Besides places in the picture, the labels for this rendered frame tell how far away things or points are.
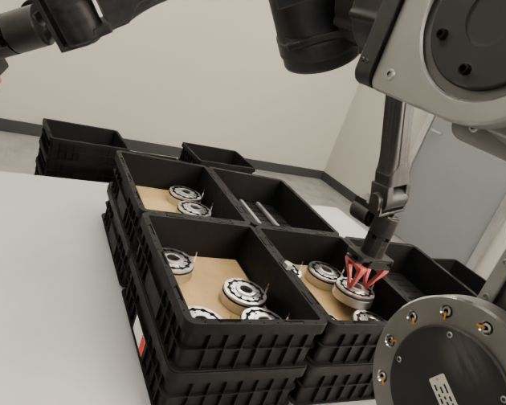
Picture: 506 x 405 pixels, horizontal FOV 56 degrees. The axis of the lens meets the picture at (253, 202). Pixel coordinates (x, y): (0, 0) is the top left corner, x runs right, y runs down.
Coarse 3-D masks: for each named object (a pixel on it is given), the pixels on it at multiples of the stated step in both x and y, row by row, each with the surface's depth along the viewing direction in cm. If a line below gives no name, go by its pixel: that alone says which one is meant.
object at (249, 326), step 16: (144, 224) 107; (224, 224) 120; (240, 224) 122; (160, 256) 95; (272, 256) 112; (160, 272) 93; (288, 272) 107; (176, 288) 86; (176, 304) 84; (192, 320) 80; (208, 320) 81; (224, 320) 83; (240, 320) 84; (256, 320) 86; (272, 320) 87; (288, 320) 89; (304, 320) 91; (320, 320) 93
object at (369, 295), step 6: (336, 282) 121; (342, 282) 121; (360, 282) 124; (342, 288) 117; (348, 288) 118; (348, 294) 116; (354, 294) 116; (360, 294) 117; (366, 294) 118; (372, 294) 120; (366, 300) 116
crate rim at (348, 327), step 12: (264, 228) 125; (276, 228) 128; (276, 252) 114; (384, 276) 122; (396, 288) 118; (312, 300) 99; (408, 300) 114; (324, 312) 96; (336, 324) 93; (348, 324) 95; (360, 324) 96; (372, 324) 98; (384, 324) 100
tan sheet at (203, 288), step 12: (204, 264) 118; (216, 264) 120; (228, 264) 122; (192, 276) 111; (204, 276) 113; (216, 276) 115; (228, 276) 117; (240, 276) 119; (180, 288) 105; (192, 288) 107; (204, 288) 108; (216, 288) 110; (192, 300) 103; (204, 300) 104; (216, 300) 106; (216, 312) 101; (228, 312) 103
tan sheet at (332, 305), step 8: (296, 264) 135; (304, 280) 128; (312, 288) 125; (320, 296) 123; (328, 296) 125; (320, 304) 119; (328, 304) 121; (336, 304) 122; (344, 304) 123; (328, 312) 117; (336, 312) 118; (344, 312) 119; (352, 312) 121; (344, 320) 116
